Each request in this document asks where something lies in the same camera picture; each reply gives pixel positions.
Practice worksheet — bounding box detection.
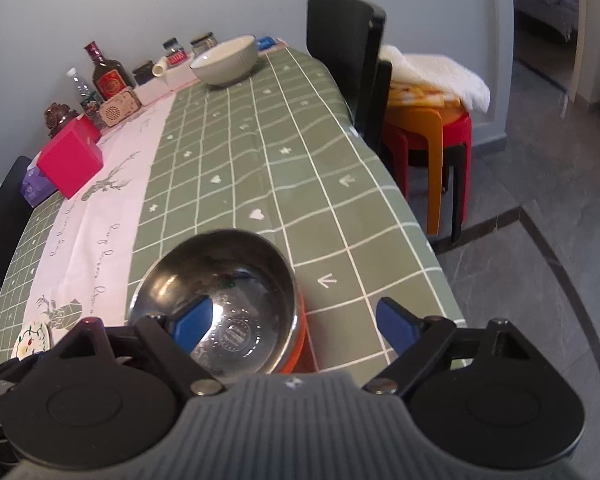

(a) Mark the yellow cloth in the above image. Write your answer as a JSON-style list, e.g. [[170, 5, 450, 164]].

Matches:
[[387, 80, 463, 109]]

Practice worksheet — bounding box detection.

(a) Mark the pink cardboard box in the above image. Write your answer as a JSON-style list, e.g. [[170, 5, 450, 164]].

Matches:
[[37, 116, 104, 200]]

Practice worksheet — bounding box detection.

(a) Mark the orange plastic stool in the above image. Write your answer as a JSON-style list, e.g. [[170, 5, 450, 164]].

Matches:
[[382, 104, 466, 237]]

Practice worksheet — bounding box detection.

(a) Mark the brown rose ornament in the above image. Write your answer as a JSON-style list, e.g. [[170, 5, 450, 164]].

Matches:
[[44, 102, 78, 138]]

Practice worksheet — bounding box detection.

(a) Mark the black wooden chair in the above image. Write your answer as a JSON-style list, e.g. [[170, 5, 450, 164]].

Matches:
[[0, 155, 34, 302], [306, 0, 393, 161]]

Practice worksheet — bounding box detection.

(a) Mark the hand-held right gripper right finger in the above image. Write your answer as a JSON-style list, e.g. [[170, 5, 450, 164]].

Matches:
[[362, 296, 512, 396]]

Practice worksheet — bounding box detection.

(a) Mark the green checked tablecloth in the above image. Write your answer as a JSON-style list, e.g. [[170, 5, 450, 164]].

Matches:
[[0, 42, 468, 376]]

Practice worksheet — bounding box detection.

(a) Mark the white towel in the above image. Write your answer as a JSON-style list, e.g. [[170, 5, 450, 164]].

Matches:
[[380, 45, 492, 115]]

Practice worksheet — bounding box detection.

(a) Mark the white plate with fruit drawings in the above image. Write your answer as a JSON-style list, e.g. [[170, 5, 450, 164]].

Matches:
[[11, 321, 54, 359]]

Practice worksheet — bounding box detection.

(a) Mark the red plastic stool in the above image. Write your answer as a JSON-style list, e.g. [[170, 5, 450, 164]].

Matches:
[[379, 114, 473, 201]]

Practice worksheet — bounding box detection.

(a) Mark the steel bowl with orange outside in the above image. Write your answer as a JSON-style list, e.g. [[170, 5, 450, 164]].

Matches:
[[124, 229, 308, 376]]

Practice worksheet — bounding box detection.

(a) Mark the white rectangular box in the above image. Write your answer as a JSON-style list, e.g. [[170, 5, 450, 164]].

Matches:
[[164, 61, 201, 92], [134, 80, 175, 107]]

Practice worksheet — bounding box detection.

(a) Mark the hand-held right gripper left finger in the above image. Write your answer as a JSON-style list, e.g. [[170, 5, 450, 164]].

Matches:
[[82, 296, 227, 397]]

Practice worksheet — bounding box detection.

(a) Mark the pale ceramic bowl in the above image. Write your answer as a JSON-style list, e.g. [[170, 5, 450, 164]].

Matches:
[[189, 35, 258, 87]]

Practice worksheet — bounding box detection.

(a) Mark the small wooden radio box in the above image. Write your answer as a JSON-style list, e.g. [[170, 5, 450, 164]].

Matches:
[[98, 86, 141, 128]]

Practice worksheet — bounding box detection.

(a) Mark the clear glass jar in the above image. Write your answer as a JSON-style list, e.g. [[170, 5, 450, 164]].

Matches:
[[190, 32, 217, 56]]

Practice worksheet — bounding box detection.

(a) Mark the jar with red label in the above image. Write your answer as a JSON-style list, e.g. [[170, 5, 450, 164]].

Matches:
[[162, 38, 188, 66]]

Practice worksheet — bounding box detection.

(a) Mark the purple tissue pack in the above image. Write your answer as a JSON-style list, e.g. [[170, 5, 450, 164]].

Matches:
[[20, 157, 58, 207]]

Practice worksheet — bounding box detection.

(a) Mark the dark liquor bottle red label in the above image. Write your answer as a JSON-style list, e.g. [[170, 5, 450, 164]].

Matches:
[[84, 41, 136, 101]]

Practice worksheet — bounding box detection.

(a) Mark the black plastic stool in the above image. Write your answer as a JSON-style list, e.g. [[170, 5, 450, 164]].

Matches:
[[449, 141, 469, 246]]

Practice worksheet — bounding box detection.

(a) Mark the dark glass jar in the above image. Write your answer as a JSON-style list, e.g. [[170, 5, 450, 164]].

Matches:
[[132, 60, 155, 87]]

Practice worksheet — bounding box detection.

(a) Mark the clear plastic water bottle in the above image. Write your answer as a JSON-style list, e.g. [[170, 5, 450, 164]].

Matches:
[[66, 67, 105, 128]]

